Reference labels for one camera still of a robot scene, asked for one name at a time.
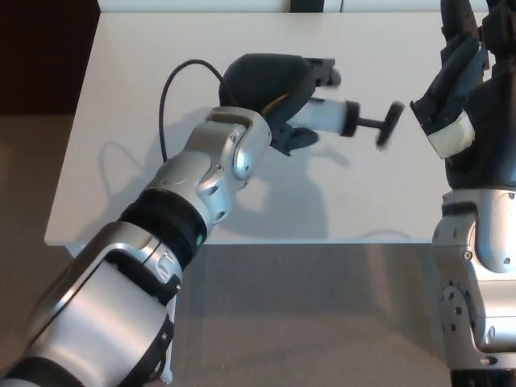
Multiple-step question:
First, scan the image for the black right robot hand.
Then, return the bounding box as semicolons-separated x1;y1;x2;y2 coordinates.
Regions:
408;0;516;191

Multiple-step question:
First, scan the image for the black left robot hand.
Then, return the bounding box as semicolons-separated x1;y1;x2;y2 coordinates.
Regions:
217;52;344;158

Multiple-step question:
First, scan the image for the white Franklin hand air pump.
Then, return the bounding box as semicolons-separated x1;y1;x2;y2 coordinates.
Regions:
287;98;406;152

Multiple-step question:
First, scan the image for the black vertical panel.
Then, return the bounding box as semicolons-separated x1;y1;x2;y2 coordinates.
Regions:
289;0;326;13

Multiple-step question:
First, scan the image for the white cabinet row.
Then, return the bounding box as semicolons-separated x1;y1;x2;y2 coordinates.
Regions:
98;0;443;14

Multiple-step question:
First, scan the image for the dark brown cabinet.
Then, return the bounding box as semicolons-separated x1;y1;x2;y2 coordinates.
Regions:
0;0;102;117

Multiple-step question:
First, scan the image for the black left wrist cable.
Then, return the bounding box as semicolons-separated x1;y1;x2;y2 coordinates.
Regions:
158;59;227;163

